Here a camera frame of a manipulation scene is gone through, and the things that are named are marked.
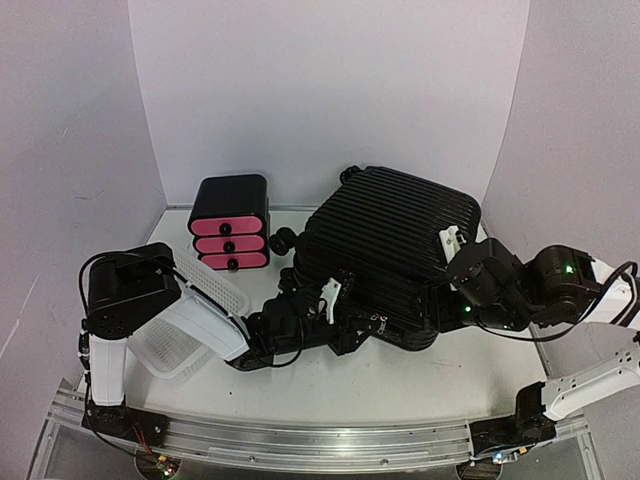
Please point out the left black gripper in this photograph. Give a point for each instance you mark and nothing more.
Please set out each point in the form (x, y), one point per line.
(348, 330)

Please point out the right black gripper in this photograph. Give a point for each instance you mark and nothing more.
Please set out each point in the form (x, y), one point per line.
(445, 318)

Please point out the black ribbed hard-shell suitcase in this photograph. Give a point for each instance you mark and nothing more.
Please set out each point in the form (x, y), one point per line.
(377, 235)

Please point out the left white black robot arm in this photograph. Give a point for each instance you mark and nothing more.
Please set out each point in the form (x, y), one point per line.
(123, 291)

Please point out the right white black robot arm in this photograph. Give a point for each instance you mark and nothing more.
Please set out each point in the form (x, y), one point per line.
(489, 288)

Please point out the white perforated plastic basket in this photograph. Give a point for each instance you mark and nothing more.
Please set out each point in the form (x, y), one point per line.
(202, 324)

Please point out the black pink three-drawer organizer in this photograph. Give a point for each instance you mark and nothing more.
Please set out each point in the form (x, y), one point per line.
(229, 222)

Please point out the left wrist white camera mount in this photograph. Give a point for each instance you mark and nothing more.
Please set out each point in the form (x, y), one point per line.
(330, 294)

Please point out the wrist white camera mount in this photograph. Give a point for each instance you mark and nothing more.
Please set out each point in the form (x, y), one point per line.
(452, 240)
(330, 294)

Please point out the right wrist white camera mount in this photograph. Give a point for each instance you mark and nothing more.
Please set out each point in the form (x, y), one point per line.
(452, 240)

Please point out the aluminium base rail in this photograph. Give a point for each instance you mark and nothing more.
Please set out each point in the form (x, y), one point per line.
(304, 448)

